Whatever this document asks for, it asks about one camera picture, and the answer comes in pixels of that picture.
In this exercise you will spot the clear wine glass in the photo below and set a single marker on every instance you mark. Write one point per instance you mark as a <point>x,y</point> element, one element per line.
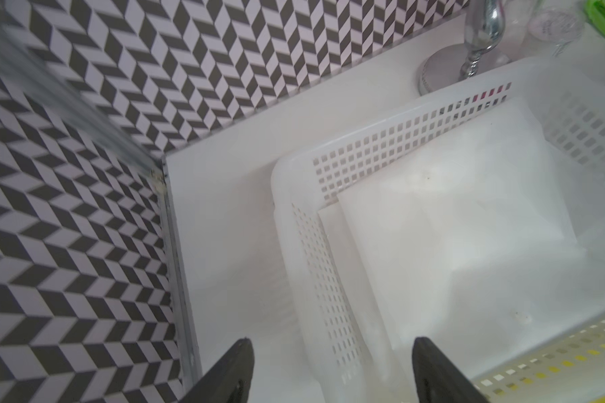
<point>532,29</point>

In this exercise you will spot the silver metal glass rack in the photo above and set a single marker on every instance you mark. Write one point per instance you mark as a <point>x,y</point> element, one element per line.
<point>484,28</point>

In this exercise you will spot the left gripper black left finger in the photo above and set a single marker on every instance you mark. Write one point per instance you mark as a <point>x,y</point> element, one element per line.
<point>229,380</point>

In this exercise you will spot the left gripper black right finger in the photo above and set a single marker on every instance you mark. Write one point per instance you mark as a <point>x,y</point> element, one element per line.
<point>436,377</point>

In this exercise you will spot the left aluminium corner post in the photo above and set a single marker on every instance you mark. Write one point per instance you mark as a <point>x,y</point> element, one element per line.
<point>36,80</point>

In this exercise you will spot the white plastic perforated basket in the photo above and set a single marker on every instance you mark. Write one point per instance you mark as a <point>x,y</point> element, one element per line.
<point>569,106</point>

